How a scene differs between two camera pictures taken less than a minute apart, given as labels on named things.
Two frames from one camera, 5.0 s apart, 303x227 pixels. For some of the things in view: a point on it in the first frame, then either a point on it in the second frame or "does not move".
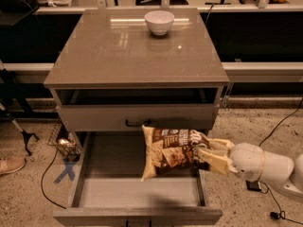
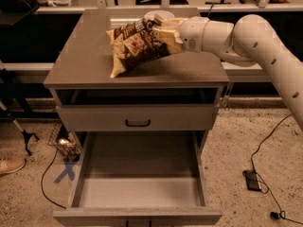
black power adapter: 254,185 does not move
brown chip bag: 169,149 -> 134,44
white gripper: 247,161 -> 191,33
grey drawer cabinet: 114,74 does not move
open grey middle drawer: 108,190 does not move
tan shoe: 11,164 does not move
